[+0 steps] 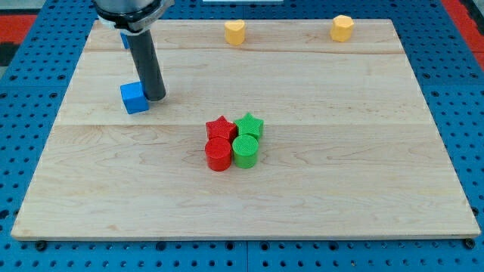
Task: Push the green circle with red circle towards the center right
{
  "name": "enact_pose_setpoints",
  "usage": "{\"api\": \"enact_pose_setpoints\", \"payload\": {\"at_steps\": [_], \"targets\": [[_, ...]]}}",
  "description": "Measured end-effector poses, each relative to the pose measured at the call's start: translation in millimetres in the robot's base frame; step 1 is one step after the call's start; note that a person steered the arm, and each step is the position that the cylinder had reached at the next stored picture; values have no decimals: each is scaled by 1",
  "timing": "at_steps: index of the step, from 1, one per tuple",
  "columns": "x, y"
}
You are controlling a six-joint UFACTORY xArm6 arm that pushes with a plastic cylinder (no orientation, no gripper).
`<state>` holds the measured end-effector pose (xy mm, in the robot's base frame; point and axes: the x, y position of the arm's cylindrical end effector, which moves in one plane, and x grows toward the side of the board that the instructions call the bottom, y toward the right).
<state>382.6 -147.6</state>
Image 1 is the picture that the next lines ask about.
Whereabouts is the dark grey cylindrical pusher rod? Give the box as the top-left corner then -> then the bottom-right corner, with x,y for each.
127,30 -> 166,101

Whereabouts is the blue block behind rod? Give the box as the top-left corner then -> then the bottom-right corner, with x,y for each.
120,33 -> 130,49

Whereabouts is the blue cube block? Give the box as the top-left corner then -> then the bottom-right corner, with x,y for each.
119,82 -> 149,114

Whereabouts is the yellow heart block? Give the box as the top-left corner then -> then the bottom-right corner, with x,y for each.
224,20 -> 246,45

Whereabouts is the red star block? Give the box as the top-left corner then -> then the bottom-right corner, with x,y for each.
206,116 -> 238,143

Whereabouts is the red cylinder block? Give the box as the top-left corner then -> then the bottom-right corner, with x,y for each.
205,138 -> 231,172

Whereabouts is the green star block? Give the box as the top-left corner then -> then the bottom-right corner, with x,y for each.
234,113 -> 264,140

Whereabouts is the green cylinder block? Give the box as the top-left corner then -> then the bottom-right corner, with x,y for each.
232,134 -> 259,168

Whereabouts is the wooden board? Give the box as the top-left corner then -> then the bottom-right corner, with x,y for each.
11,19 -> 481,241

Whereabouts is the yellow hexagon block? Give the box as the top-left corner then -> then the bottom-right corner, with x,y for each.
330,14 -> 355,42

